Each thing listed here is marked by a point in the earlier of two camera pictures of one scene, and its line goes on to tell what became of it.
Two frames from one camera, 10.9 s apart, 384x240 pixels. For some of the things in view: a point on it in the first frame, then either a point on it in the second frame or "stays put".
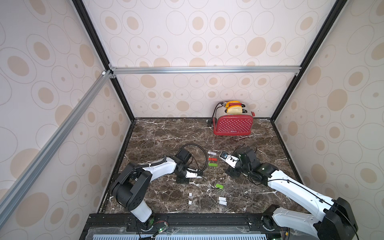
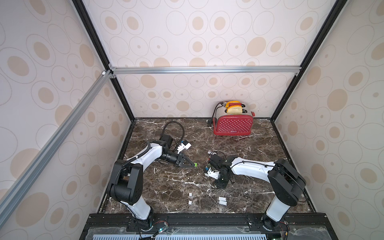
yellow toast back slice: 227,104 stays put
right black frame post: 336,7 stays put
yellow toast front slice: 235,109 stays put
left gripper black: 181,181 → 181,155
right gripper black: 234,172 → 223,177
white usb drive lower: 223,202 stays put
